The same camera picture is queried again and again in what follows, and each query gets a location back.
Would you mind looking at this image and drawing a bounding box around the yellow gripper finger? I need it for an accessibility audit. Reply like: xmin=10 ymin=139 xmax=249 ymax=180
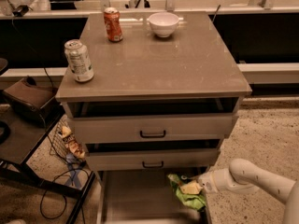
xmin=179 ymin=180 xmax=203 ymax=195

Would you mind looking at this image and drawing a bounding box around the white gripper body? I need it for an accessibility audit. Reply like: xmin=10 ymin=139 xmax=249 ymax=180
xmin=197 ymin=170 xmax=222 ymax=193

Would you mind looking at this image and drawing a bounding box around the green rice chip bag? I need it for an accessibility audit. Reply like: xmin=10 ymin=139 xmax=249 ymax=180
xmin=167 ymin=174 xmax=206 ymax=211

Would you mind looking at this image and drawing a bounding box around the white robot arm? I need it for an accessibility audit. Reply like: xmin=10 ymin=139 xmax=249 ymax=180
xmin=179 ymin=159 xmax=299 ymax=224

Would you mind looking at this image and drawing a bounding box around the open bottom drawer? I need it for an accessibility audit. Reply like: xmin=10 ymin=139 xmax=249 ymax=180
xmin=96 ymin=169 xmax=210 ymax=224

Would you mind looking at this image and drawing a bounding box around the grey drawer cabinet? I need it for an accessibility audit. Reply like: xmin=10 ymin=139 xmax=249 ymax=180
xmin=55 ymin=11 xmax=252 ymax=224

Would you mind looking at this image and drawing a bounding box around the snack bag in basket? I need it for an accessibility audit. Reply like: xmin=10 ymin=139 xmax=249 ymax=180
xmin=61 ymin=126 xmax=85 ymax=159

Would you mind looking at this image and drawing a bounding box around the brown bag on side table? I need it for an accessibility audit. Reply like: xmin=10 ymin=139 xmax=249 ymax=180
xmin=2 ymin=77 xmax=59 ymax=125

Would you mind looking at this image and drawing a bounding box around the white bowl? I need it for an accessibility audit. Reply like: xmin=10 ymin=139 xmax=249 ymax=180
xmin=149 ymin=12 xmax=179 ymax=37

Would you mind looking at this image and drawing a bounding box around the silver green soda can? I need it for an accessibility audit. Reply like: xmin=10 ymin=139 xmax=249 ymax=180
xmin=64 ymin=39 xmax=94 ymax=82

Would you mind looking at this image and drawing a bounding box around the black side table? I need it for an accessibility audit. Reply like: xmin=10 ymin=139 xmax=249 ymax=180
xmin=0 ymin=106 xmax=95 ymax=224

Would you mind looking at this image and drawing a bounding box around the orange soda can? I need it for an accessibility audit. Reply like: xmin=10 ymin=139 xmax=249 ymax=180
xmin=104 ymin=7 xmax=123 ymax=42

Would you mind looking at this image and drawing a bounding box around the top drawer with black handle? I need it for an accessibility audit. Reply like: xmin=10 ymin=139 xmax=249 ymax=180
xmin=68 ymin=113 xmax=237 ymax=144

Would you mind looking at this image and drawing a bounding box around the drawer with black handle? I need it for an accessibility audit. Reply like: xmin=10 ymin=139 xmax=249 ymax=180
xmin=86 ymin=148 xmax=220 ymax=171
xmin=68 ymin=113 xmax=237 ymax=144

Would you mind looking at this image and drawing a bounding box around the middle drawer with black handle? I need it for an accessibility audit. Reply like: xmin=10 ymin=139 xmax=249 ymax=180
xmin=86 ymin=148 xmax=220 ymax=171

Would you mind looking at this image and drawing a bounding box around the wire basket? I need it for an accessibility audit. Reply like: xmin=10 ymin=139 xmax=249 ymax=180
xmin=50 ymin=116 xmax=85 ymax=164

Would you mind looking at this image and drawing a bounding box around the black floor cable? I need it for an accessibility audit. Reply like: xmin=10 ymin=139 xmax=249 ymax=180
xmin=39 ymin=68 xmax=92 ymax=224

